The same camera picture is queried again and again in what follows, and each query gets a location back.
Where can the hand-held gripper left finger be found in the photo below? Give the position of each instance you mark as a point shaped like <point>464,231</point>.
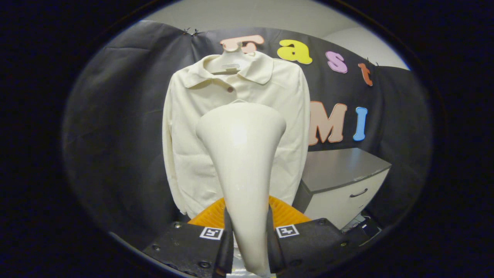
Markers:
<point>185,247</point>

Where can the beige cabinet with grey top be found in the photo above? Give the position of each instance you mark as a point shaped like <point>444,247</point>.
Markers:
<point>339,170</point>

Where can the cream button-up shirt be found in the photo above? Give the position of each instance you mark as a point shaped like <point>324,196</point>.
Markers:
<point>185,146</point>

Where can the white plastic hanger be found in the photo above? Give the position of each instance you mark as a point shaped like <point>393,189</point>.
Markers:
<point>229,63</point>

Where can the white garment steamer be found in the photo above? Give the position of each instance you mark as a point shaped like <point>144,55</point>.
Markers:
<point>241,154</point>

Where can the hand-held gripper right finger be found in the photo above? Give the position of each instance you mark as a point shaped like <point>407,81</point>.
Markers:
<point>308,245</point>

